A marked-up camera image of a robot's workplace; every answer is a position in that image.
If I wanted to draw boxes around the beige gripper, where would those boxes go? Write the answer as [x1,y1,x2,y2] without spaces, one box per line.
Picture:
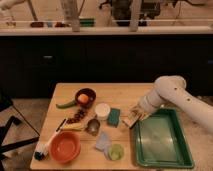
[122,105,149,128]

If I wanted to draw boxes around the green sponge eraser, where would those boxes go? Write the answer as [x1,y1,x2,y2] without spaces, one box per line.
[107,108,120,127]

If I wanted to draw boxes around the green tray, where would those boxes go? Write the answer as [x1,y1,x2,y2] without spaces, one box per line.
[132,108,194,169]

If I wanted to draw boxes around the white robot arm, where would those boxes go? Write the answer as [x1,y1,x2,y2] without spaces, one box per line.
[122,76,213,134]

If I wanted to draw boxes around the white round container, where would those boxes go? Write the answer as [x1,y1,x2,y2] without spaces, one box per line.
[95,103,111,120]

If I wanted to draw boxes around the crumpled pale blue cloth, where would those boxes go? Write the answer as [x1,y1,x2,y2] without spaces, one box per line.
[95,132,111,156]

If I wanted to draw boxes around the light green small cup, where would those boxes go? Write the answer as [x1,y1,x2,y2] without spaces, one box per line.
[108,144,124,161]

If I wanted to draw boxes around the metal measuring cup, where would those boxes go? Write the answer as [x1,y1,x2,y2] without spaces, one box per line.
[86,118,100,136]

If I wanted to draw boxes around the dark brown bowl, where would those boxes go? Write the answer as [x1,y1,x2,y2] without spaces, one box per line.
[75,88,96,108]

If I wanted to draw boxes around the orange fruit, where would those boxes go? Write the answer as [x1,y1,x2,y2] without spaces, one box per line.
[78,94,89,103]

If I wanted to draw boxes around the dark red grapes bunch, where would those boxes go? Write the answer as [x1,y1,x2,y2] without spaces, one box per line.
[66,108,87,124]

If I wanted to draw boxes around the wooden table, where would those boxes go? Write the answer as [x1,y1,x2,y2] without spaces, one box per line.
[29,82,171,171]

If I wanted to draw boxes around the yellow corn cob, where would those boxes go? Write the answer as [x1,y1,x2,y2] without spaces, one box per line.
[61,123,85,131]

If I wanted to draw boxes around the green chili pepper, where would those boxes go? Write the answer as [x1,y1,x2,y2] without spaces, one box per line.
[56,100,77,109]

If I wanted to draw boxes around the orange plastic bowl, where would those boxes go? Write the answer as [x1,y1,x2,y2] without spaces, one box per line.
[49,131,81,163]

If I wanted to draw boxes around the black chair base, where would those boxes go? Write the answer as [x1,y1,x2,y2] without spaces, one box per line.
[0,97,40,171]

